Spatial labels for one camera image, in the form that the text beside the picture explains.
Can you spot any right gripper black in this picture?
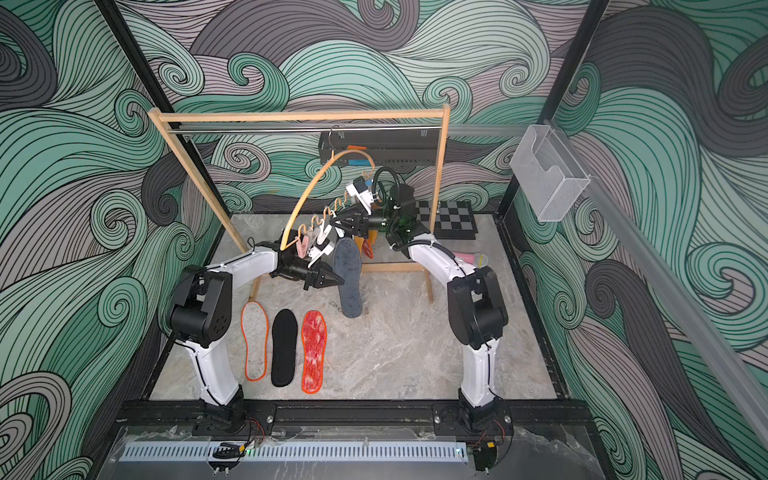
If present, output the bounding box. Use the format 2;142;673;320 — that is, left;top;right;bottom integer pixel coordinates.
338;202;406;239

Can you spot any grey insole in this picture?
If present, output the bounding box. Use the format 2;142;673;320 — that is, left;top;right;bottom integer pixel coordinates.
333;237;363;318

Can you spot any red patterned insole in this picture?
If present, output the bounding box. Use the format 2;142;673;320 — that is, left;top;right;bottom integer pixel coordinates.
353;235;377;259
240;301;270;382
301;310;328;395

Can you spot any curved wooden clip hanger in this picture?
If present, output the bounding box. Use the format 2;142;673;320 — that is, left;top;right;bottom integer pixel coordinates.
279;148;377;253

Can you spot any black insole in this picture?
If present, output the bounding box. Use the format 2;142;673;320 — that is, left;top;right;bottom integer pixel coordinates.
271;309;298;388

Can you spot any red patterned insole front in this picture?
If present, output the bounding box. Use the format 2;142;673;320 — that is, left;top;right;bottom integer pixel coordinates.
240;301;270;382

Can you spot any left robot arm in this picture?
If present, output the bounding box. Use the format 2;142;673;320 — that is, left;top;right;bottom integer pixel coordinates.
169;242;345;429

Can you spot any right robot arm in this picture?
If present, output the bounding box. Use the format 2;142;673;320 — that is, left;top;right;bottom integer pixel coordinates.
329;177;508;433

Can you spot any black white chessboard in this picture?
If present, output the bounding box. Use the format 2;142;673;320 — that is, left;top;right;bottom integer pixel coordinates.
433;201;478;240

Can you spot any pink toy microphone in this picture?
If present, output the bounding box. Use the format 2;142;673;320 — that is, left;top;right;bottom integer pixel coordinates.
454;252;489;268

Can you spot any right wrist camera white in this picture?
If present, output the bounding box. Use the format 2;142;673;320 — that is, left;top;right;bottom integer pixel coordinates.
345;176;379;214

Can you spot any black wall tool shelf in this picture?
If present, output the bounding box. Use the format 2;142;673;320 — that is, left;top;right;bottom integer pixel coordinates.
318;128;441;171

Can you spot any white slotted cable duct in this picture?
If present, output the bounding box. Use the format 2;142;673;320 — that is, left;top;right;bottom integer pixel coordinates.
117;440;468;463

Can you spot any clear plastic wall bin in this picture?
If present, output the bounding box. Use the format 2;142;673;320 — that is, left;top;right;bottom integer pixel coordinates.
510;124;590;223

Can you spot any wooden clothes rack frame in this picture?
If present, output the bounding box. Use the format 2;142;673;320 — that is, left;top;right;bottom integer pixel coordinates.
147;103;452;304

